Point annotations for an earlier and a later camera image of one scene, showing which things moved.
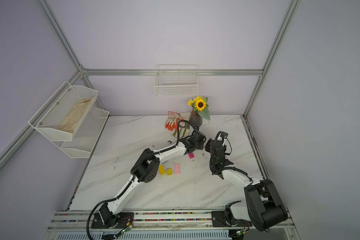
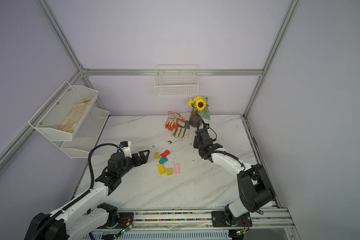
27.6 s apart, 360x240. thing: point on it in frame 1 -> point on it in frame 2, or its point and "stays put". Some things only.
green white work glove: x=184 y=125 stays put
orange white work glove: x=172 y=122 stays put
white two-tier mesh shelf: x=69 y=120 stays put
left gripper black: x=201 y=146 -> x=143 y=159
